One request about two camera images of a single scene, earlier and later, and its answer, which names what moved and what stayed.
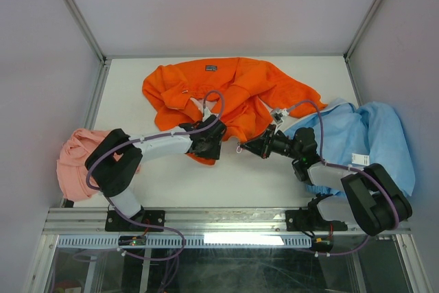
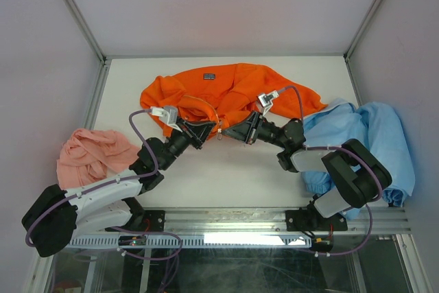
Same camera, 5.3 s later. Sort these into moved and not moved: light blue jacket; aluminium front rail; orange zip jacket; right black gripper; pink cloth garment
Moved: orange zip jacket; right black gripper
Not moved: pink cloth garment; light blue jacket; aluminium front rail
